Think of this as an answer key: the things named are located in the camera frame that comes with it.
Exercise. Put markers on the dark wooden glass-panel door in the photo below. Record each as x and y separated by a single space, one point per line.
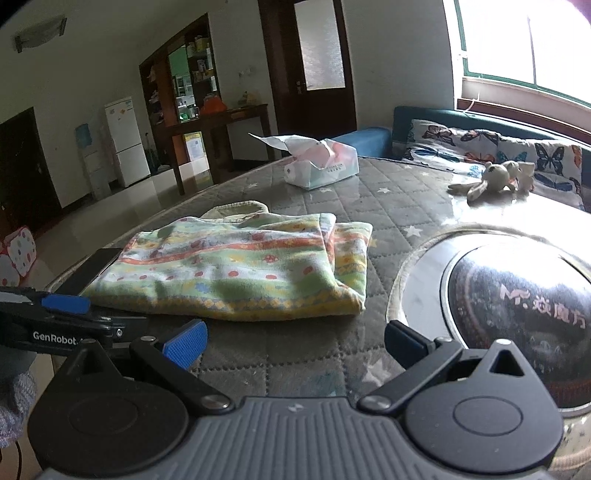
286 69

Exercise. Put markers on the wall lamp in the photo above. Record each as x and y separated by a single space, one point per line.
39 34

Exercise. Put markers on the dark wooden desk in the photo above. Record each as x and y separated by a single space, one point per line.
240 115

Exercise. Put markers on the orange bag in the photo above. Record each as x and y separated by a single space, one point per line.
213 104

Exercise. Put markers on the white water dispenser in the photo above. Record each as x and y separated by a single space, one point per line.
92 161

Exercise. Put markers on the beige plush rabbit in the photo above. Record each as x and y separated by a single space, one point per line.
496 175

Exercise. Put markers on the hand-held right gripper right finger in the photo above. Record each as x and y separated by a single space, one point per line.
406 345

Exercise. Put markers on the brown wooden ledge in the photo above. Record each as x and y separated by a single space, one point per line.
521 115

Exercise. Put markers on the dark wooden display cabinet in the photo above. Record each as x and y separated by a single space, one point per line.
157 92

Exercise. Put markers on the grey quilted star mat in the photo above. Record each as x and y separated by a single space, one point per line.
392 212

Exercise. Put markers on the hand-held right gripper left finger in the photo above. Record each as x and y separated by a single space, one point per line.
187 345

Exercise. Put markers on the green framed window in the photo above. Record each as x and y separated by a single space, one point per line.
517 37

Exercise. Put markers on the white tissue pack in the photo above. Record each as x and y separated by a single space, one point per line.
323 166

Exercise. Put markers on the plain dark door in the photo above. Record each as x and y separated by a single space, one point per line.
23 175

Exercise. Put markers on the yellow and white carton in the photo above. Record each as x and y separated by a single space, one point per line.
193 146

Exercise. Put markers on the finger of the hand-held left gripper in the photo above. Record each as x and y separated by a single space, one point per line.
64 303
122 325

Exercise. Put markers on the colourful striped child's garment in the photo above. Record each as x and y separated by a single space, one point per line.
221 267

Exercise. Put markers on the butterfly print cushion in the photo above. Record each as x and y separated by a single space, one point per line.
443 145
554 161

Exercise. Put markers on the teal sofa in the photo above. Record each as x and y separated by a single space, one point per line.
364 138

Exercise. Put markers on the polka dot cushion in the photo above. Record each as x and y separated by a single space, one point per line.
21 251

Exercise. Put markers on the white refrigerator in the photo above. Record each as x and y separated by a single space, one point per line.
127 143

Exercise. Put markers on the round black induction cooker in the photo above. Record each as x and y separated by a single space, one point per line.
508 286

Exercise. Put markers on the person's left forearm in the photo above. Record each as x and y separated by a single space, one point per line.
16 401

